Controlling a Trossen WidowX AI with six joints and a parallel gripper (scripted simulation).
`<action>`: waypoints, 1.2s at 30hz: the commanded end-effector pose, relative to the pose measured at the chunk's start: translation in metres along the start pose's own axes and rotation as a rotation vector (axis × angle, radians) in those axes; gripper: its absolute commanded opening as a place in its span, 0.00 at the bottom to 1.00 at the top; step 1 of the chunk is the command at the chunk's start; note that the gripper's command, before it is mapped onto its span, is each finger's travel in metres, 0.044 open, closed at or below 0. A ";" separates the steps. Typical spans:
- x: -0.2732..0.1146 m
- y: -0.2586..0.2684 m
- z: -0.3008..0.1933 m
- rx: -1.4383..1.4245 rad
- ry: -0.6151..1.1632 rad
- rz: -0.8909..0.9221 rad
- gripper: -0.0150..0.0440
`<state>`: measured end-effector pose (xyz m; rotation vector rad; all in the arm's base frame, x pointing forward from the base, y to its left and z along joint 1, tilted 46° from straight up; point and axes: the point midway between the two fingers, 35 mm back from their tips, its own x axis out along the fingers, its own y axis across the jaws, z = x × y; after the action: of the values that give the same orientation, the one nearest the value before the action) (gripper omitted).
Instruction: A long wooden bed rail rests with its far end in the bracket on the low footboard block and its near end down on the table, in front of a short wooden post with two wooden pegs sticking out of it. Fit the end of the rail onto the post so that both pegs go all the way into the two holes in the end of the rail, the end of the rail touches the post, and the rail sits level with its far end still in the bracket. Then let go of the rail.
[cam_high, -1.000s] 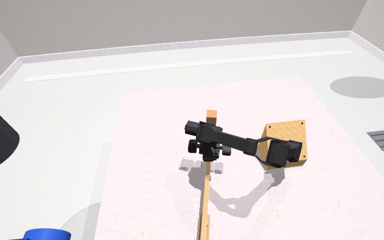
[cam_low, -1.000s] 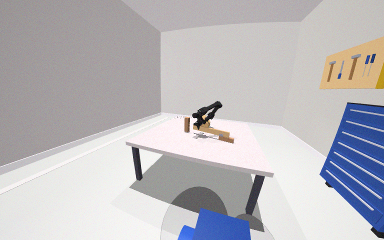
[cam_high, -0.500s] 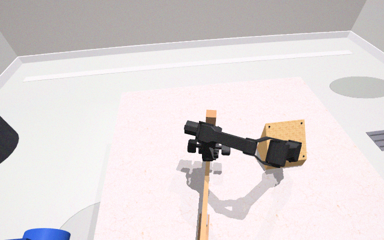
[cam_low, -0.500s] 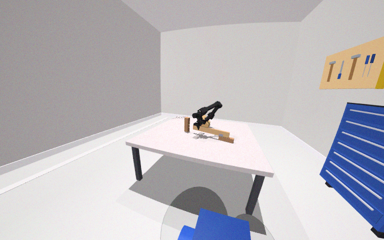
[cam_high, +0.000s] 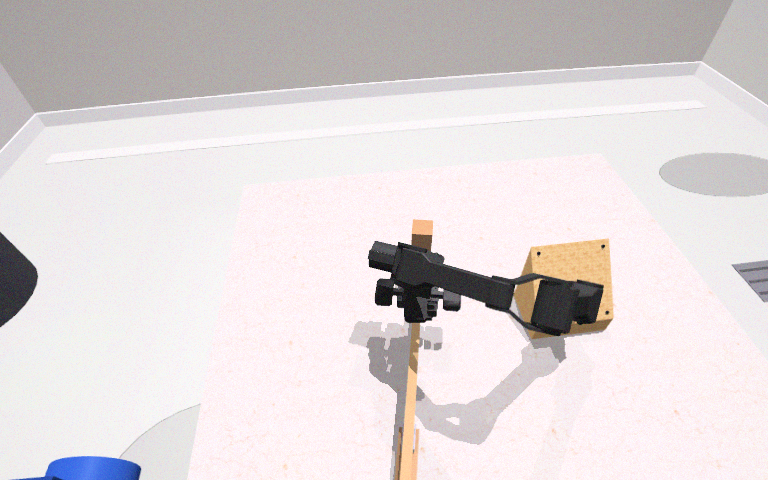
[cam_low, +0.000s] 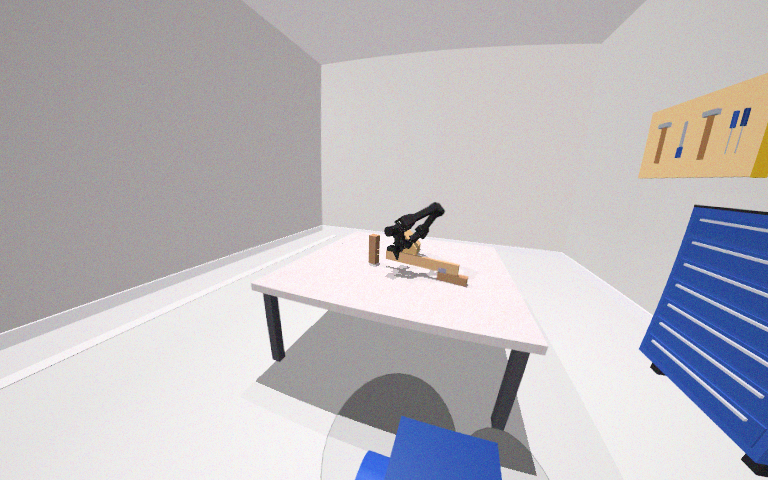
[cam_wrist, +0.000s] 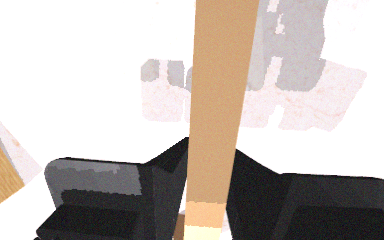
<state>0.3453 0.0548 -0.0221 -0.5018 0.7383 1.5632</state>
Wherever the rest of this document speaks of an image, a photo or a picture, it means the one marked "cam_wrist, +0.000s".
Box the long tan wooden rail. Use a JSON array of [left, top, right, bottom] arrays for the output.
[[184, 0, 259, 240]]

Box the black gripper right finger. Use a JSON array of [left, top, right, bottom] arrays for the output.
[[225, 148, 384, 240]]

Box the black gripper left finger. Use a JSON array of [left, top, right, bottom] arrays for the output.
[[44, 137, 189, 240]]

